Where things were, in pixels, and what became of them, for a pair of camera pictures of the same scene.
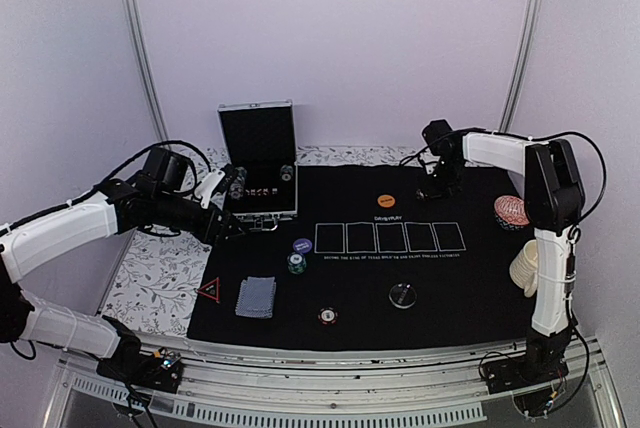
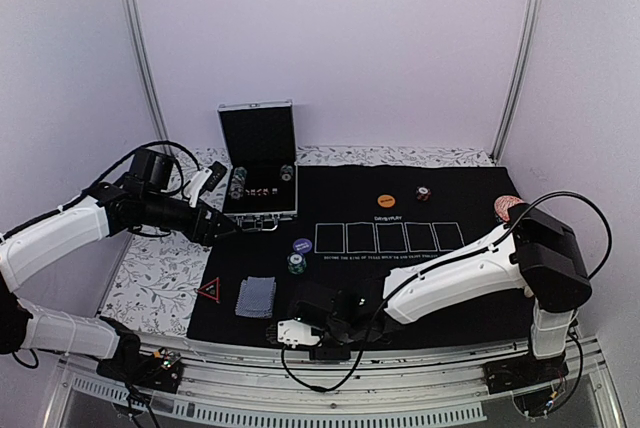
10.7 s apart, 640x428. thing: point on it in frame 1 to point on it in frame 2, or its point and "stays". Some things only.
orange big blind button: [386, 200] stays
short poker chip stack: [286, 172] stays
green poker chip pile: [296, 263] stays
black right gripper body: [445, 180] to [338, 335]
